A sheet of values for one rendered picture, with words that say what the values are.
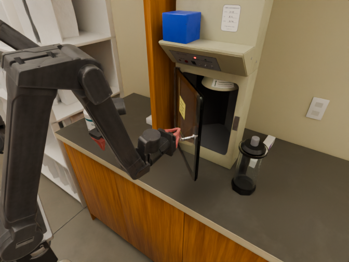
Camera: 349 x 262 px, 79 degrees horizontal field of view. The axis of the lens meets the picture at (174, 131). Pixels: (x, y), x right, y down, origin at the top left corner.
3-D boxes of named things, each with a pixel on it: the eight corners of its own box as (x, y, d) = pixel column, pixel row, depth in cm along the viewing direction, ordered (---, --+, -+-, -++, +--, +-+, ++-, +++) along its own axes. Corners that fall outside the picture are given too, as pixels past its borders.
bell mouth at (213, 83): (212, 73, 105) (213, 62, 101) (247, 81, 96) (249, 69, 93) (194, 85, 93) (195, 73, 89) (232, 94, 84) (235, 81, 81)
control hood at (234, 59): (175, 60, 91) (175, 35, 85) (250, 75, 76) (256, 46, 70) (158, 67, 83) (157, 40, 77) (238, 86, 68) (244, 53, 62)
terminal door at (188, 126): (176, 140, 113) (176, 66, 91) (196, 183, 89) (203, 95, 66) (174, 141, 113) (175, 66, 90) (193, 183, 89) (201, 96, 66)
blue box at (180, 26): (177, 36, 84) (177, 10, 79) (199, 39, 79) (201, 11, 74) (162, 40, 77) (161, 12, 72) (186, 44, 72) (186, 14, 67)
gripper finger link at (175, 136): (186, 126, 81) (172, 138, 75) (186, 141, 85) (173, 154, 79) (172, 120, 84) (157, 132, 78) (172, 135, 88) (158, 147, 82)
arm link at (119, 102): (90, 88, 84) (89, 88, 76) (119, 84, 88) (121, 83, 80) (96, 117, 87) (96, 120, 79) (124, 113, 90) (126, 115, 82)
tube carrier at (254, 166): (239, 172, 99) (249, 135, 87) (260, 185, 93) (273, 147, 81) (225, 184, 93) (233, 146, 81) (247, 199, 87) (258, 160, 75)
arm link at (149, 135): (120, 164, 70) (136, 180, 66) (118, 139, 63) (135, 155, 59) (147, 147, 77) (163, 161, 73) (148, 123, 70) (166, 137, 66)
